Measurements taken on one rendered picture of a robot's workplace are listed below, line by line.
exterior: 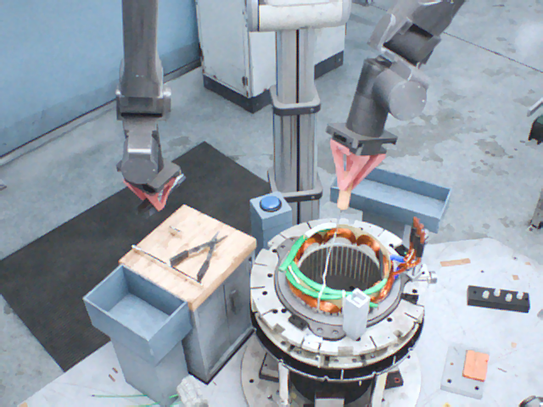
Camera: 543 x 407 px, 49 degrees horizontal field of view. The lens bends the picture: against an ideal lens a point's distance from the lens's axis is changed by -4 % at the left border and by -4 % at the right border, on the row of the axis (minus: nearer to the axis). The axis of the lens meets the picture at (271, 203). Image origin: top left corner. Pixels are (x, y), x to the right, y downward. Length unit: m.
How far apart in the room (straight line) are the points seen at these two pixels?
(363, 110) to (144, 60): 0.32
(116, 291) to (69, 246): 1.62
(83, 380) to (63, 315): 1.18
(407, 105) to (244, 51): 2.53
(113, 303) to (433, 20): 0.80
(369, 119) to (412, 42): 0.13
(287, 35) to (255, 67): 2.05
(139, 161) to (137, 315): 0.39
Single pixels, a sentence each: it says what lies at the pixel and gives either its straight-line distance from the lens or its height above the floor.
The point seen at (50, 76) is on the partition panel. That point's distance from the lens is 3.28.
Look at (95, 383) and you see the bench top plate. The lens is 1.43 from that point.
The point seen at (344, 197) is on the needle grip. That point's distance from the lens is 0.98.
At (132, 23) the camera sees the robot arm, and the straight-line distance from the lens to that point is 0.84.
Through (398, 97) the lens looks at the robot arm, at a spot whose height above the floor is 1.50.
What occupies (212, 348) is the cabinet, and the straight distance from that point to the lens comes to 1.33.
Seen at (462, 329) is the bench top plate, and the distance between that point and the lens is 1.51.
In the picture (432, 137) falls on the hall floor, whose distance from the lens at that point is 3.42.
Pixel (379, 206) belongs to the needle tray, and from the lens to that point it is 1.35.
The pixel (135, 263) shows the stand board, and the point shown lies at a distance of 1.24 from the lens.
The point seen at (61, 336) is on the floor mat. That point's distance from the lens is 2.54.
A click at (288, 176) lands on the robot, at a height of 0.97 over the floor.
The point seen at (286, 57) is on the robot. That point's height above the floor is 1.30.
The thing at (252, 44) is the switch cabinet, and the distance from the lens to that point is 3.31.
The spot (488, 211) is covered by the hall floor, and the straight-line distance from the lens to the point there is 3.02.
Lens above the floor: 1.94
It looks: 42 degrees down
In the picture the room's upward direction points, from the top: 2 degrees counter-clockwise
